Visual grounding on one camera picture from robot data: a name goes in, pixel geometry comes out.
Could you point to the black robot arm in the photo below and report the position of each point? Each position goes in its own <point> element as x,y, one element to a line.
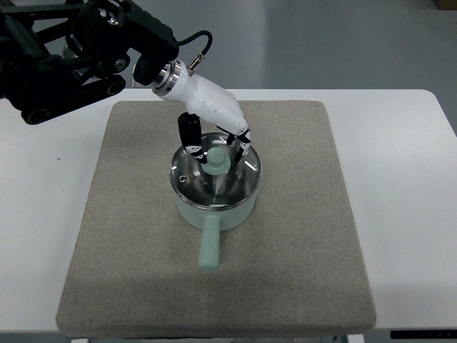
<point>57,58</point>

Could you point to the grey felt mat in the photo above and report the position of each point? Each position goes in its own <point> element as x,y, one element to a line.
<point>293,269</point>

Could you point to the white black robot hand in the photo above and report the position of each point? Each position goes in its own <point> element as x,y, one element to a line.
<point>205,100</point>

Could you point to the mint green saucepan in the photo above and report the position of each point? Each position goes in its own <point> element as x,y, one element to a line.
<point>212,221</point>

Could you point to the cardboard box corner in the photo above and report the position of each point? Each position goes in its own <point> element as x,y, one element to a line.
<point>446,4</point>

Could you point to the black bar under table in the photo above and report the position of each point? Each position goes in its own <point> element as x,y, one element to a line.
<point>423,334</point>

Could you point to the glass lid with green knob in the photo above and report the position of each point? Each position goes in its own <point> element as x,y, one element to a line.
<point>220,183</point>

